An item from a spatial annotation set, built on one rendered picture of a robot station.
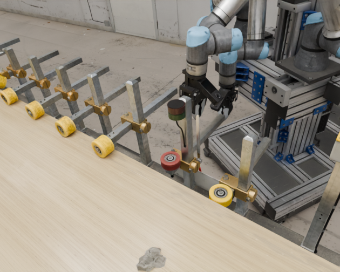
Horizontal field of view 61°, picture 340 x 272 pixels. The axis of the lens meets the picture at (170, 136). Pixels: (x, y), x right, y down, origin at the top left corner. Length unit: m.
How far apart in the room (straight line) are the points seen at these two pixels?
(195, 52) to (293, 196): 1.24
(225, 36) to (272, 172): 1.25
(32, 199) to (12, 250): 0.19
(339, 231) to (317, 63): 1.14
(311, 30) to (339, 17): 0.19
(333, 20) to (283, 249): 0.82
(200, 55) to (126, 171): 0.51
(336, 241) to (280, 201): 0.43
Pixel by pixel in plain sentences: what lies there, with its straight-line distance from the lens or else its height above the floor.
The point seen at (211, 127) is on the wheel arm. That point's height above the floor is 0.86.
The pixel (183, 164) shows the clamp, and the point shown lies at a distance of 1.18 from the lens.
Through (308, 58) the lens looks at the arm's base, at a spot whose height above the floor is 1.10.
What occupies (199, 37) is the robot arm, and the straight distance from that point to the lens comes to 0.97.
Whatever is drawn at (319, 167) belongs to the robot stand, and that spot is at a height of 0.21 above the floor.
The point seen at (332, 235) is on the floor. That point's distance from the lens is 2.15.
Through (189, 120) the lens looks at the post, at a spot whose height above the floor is 1.07.
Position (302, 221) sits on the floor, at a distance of 2.15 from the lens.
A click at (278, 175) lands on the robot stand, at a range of 2.07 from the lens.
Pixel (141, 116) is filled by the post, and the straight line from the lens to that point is 1.23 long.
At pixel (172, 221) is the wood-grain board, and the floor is 0.90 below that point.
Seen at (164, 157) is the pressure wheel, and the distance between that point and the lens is 1.15.
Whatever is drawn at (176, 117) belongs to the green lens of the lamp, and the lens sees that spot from 0.96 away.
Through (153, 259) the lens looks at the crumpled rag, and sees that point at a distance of 0.89.
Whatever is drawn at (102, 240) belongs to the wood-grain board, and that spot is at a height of 0.90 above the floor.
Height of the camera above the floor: 1.70
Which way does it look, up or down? 40 degrees down
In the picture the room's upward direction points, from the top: 6 degrees counter-clockwise
